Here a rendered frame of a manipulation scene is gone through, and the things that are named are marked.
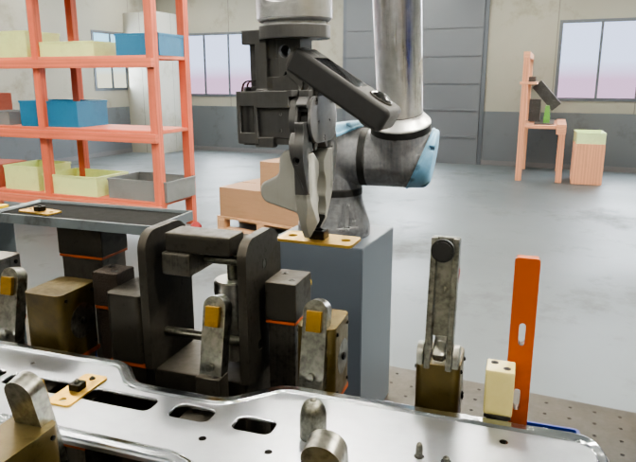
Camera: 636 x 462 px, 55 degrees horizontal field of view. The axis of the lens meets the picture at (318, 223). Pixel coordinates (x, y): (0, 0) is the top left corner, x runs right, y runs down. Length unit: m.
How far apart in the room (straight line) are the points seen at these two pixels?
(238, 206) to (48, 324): 4.81
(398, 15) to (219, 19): 11.66
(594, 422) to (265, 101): 1.10
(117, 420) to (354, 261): 0.55
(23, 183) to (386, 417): 6.42
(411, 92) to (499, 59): 9.64
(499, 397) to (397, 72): 0.59
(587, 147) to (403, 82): 8.10
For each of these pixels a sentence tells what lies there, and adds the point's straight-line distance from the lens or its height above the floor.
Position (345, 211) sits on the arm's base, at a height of 1.16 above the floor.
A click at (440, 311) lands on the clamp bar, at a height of 1.12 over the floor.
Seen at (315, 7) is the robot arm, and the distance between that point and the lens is 0.61.
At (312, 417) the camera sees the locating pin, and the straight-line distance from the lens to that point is 0.74.
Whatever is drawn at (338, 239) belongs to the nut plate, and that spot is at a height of 1.25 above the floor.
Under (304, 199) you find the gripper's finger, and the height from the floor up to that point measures 1.30.
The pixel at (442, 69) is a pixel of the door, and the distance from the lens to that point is 10.88.
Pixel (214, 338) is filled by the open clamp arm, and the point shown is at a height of 1.04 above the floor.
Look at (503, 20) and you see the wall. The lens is 10.80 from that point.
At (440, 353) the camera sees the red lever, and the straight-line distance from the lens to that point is 0.83.
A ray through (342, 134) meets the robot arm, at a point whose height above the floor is 1.31.
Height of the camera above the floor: 1.41
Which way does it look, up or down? 13 degrees down
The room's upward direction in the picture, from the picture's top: straight up
